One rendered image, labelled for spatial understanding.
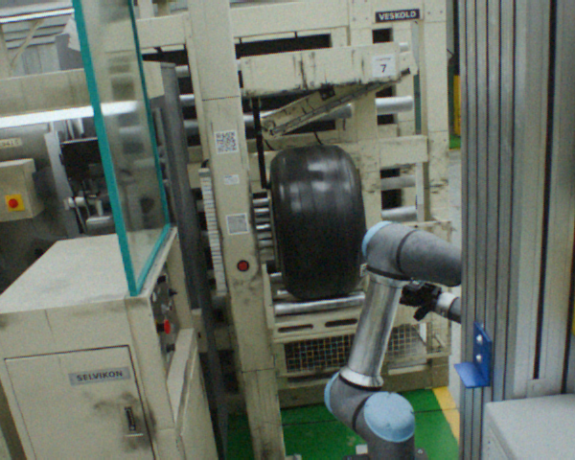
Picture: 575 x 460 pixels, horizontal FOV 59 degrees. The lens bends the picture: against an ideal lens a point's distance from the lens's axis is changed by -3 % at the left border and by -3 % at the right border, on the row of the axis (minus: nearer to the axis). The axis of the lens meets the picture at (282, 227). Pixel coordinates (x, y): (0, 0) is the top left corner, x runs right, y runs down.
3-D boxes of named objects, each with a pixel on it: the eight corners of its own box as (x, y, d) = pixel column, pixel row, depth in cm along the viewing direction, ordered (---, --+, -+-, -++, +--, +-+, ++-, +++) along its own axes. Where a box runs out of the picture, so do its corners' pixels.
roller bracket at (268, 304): (267, 330, 183) (264, 305, 180) (264, 285, 221) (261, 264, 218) (277, 329, 183) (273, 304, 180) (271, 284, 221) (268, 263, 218)
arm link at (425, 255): (447, 234, 112) (551, 286, 139) (411, 223, 121) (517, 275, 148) (427, 284, 112) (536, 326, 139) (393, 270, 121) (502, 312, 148)
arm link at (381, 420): (388, 476, 117) (387, 428, 113) (353, 445, 128) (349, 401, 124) (425, 452, 123) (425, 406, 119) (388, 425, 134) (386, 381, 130)
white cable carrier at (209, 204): (218, 295, 191) (198, 169, 177) (218, 289, 196) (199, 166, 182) (229, 294, 192) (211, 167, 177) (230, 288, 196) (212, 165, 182)
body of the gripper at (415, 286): (411, 270, 165) (446, 283, 157) (414, 288, 170) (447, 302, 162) (399, 286, 161) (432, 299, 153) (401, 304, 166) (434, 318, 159)
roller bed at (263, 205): (233, 268, 229) (224, 203, 220) (234, 257, 243) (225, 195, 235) (278, 263, 230) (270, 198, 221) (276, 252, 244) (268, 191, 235)
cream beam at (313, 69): (244, 97, 195) (240, 57, 191) (244, 94, 219) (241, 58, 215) (402, 80, 197) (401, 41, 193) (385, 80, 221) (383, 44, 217)
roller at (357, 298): (271, 302, 189) (272, 313, 190) (271, 305, 185) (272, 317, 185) (365, 289, 191) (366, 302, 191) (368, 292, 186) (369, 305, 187)
